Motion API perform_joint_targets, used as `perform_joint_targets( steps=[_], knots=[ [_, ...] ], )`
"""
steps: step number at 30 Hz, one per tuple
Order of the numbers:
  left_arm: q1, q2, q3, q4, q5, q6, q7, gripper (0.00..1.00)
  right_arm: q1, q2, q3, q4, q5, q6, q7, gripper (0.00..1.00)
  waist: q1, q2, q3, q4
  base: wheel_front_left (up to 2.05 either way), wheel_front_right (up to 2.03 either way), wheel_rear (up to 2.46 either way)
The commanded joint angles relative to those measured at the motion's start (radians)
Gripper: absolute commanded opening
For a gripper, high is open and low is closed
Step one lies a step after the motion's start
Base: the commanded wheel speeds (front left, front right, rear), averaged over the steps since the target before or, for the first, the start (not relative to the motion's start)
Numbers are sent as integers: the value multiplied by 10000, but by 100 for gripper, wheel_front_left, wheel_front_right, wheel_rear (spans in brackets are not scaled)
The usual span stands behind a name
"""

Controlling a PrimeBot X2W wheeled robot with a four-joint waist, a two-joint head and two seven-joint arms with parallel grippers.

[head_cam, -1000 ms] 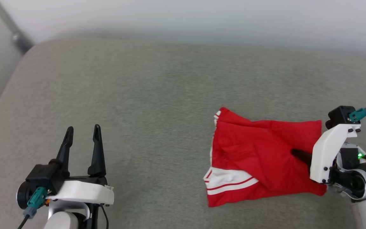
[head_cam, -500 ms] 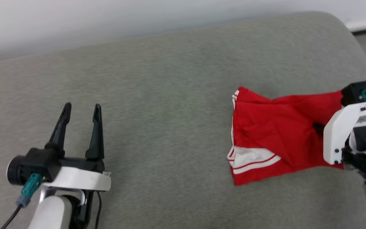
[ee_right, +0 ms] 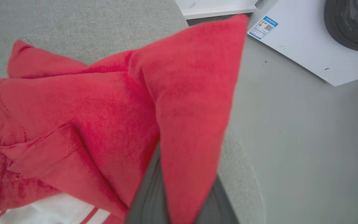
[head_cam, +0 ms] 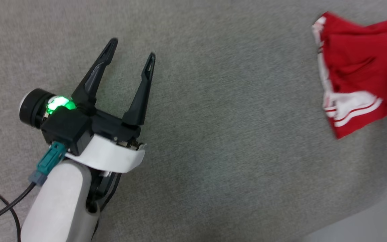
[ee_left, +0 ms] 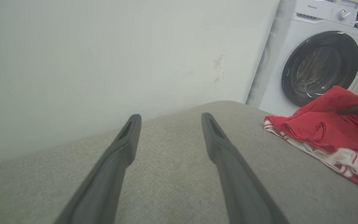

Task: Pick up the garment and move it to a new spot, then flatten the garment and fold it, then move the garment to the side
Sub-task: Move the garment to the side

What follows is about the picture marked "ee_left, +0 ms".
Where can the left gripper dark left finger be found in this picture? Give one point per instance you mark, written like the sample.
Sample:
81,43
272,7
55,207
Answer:
104,180

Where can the white washing machine knob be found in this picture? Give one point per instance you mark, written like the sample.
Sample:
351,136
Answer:
344,14

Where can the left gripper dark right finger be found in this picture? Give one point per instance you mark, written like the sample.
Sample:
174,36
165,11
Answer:
238,180

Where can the red and white garment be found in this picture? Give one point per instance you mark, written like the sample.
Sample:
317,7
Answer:
331,133

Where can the white washing machine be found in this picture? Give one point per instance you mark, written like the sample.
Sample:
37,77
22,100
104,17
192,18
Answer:
275,90

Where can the grey fabric sofa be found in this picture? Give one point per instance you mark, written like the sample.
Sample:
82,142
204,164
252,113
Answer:
172,174

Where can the black round washing machine door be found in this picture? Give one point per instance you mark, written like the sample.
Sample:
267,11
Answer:
320,68

